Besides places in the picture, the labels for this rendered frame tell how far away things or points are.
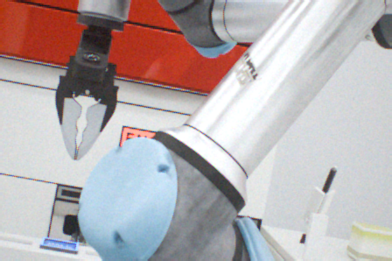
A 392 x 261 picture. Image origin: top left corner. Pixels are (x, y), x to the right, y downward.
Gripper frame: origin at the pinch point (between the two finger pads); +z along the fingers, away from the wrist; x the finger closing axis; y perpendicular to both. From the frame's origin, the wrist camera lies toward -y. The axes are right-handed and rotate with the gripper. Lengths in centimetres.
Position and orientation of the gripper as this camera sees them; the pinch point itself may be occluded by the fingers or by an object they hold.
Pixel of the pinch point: (76, 151)
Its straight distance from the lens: 130.6
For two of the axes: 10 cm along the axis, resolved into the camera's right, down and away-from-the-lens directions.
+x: -9.8, -1.8, -1.1
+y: -1.0, -0.7, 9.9
